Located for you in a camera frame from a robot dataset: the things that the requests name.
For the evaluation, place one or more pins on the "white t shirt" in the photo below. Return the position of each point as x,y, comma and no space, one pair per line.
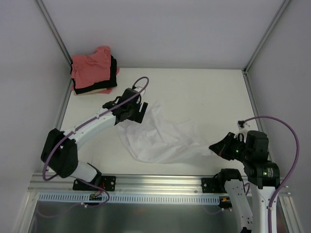
158,141

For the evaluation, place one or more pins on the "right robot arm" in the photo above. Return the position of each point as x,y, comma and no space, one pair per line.
251,149

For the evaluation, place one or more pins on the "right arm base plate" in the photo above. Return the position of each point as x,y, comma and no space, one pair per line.
212,185

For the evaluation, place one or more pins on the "beige folded shirt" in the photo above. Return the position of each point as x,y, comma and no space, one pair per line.
100,91

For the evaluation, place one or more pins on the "right side frame rail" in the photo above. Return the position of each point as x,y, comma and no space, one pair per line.
252,100

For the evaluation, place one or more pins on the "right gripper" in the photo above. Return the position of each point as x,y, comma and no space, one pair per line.
230,147

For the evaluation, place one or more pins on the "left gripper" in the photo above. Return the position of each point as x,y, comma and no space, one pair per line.
139,112

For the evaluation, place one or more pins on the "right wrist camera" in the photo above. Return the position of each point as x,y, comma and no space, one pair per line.
243,127

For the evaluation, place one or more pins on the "white slotted cable duct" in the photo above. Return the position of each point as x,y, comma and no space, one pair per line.
131,198

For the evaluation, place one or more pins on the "frame rail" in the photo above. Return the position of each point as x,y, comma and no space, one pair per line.
60,113
252,100

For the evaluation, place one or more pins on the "left frame post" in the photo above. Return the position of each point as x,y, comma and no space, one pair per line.
49,21

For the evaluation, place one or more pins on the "left side frame rail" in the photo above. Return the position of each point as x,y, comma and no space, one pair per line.
60,113

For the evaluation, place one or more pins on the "right frame post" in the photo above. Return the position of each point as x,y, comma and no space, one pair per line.
272,25

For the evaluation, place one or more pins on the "top pink folded shirt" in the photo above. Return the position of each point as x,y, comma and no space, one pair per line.
90,69

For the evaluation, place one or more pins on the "frame post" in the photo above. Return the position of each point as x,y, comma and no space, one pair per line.
49,21
272,25

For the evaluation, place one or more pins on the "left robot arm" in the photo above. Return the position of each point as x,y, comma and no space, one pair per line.
60,151

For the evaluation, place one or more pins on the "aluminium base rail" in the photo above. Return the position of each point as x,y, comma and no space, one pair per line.
128,184

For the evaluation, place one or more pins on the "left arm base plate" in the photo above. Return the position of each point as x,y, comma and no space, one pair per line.
108,183

